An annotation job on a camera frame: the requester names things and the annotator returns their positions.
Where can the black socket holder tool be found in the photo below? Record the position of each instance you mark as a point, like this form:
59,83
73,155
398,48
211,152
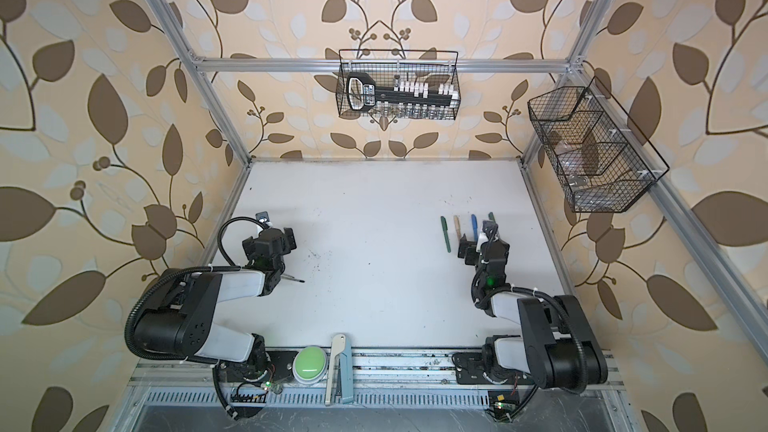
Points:
398,94

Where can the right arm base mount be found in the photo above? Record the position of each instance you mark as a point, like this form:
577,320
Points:
469,369

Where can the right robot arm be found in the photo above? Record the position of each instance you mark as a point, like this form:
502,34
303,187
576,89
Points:
555,347

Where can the wire basket right wall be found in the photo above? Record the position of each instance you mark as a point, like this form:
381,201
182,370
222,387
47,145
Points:
602,161

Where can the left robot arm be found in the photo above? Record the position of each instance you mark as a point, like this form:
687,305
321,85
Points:
174,317

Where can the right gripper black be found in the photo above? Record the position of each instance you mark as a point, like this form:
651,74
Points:
470,248

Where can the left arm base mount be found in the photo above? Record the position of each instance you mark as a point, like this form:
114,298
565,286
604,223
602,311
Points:
279,369

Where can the blue pen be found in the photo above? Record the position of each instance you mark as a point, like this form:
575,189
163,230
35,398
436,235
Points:
475,228

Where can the wire basket wall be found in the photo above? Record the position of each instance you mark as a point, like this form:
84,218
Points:
416,63
602,161

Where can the beige blue handled tool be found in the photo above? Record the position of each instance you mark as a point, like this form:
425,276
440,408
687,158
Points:
340,372

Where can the aluminium front rail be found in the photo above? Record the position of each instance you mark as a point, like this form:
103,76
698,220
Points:
372,367

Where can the green push button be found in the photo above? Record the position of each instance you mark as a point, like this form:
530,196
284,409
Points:
310,365

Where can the beige pen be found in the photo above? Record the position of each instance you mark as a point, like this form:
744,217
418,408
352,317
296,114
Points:
457,227

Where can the wire basket back wall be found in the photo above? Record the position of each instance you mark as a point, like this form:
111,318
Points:
416,63

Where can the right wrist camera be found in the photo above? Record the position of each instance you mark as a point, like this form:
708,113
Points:
488,234

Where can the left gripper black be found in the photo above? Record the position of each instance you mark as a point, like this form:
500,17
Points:
287,241

